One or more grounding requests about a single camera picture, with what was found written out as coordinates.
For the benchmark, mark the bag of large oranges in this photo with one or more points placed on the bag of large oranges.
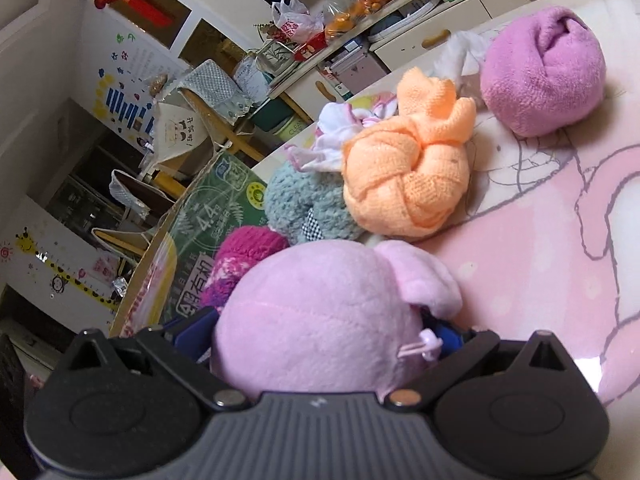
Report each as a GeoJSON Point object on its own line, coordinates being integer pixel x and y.
{"type": "Point", "coordinates": [345, 20]}

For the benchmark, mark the magenta knit hat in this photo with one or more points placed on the magenta knit hat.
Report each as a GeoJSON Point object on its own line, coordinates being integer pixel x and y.
{"type": "Point", "coordinates": [245, 250]}

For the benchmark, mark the red flat box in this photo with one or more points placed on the red flat box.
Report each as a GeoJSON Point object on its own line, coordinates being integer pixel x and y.
{"type": "Point", "coordinates": [310, 47]}

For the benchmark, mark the purple rolled towel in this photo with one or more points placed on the purple rolled towel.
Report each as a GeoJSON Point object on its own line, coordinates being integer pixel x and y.
{"type": "Point", "coordinates": [540, 70]}

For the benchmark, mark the dark chair with lace cover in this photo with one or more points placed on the dark chair with lace cover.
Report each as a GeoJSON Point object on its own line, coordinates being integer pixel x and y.
{"type": "Point", "coordinates": [127, 195]}

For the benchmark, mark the white floral cloth pink trim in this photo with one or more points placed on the white floral cloth pink trim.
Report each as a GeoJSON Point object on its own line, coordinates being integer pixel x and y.
{"type": "Point", "coordinates": [340, 125]}

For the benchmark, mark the pink metal case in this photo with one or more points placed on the pink metal case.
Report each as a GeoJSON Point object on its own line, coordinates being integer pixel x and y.
{"type": "Point", "coordinates": [360, 70]}

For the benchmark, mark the wall poster with blue bars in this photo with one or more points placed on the wall poster with blue bars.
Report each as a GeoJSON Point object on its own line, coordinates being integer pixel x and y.
{"type": "Point", "coordinates": [130, 102]}

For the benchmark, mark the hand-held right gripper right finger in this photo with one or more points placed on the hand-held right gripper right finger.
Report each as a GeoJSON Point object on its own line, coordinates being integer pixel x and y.
{"type": "Point", "coordinates": [452, 337]}

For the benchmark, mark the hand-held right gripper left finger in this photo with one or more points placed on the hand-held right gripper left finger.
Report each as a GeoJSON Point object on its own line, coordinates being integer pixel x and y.
{"type": "Point", "coordinates": [192, 322]}

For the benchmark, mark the stack of white trays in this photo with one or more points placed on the stack of white trays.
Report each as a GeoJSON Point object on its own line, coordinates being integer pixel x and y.
{"type": "Point", "coordinates": [387, 25]}

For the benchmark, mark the green storage box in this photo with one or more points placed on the green storage box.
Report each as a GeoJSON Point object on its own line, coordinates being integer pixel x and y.
{"type": "Point", "coordinates": [270, 112]}

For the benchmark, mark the wooden chair with lace cover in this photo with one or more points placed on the wooden chair with lace cover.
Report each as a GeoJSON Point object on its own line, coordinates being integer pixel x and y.
{"type": "Point", "coordinates": [215, 85]}

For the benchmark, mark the beige tote bag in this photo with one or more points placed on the beige tote bag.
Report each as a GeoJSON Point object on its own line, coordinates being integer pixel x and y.
{"type": "Point", "coordinates": [175, 132]}

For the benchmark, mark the bagged bread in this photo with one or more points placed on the bagged bread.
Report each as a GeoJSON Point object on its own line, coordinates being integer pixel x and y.
{"type": "Point", "coordinates": [160, 85]}

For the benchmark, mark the white fluffy cloth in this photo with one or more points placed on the white fluffy cloth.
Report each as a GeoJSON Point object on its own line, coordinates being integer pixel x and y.
{"type": "Point", "coordinates": [462, 55]}

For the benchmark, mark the cream television cabinet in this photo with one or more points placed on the cream television cabinet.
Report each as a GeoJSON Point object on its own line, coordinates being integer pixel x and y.
{"type": "Point", "coordinates": [505, 0]}

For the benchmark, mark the pink printed blanket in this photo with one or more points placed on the pink printed blanket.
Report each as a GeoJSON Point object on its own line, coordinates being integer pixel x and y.
{"type": "Point", "coordinates": [525, 240]}

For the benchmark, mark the white plastic bag red print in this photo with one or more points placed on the white plastic bag red print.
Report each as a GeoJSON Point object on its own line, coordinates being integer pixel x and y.
{"type": "Point", "coordinates": [295, 20]}

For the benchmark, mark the orange knotted towel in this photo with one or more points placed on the orange knotted towel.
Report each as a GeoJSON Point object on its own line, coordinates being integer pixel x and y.
{"type": "Point", "coordinates": [405, 170]}

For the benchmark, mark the red long box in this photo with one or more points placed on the red long box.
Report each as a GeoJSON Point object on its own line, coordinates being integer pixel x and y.
{"type": "Point", "coordinates": [147, 10]}

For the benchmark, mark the teal fuzzy knit item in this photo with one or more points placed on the teal fuzzy knit item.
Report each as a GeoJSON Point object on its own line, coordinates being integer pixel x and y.
{"type": "Point", "coordinates": [305, 200]}

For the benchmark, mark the giraffe wall sticker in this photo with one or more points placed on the giraffe wall sticker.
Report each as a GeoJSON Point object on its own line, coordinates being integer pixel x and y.
{"type": "Point", "coordinates": [30, 245]}

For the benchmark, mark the pink plush toy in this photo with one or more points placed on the pink plush toy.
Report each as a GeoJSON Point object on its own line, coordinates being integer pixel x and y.
{"type": "Point", "coordinates": [320, 310]}

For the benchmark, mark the milk carton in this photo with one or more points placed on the milk carton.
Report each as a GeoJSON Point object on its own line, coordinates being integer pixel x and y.
{"type": "Point", "coordinates": [337, 82]}

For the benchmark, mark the cardboard box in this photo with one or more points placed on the cardboard box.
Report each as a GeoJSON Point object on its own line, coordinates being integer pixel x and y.
{"type": "Point", "coordinates": [205, 220]}

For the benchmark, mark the red berry branches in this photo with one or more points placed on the red berry branches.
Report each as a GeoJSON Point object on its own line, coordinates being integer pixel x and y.
{"type": "Point", "coordinates": [265, 30]}

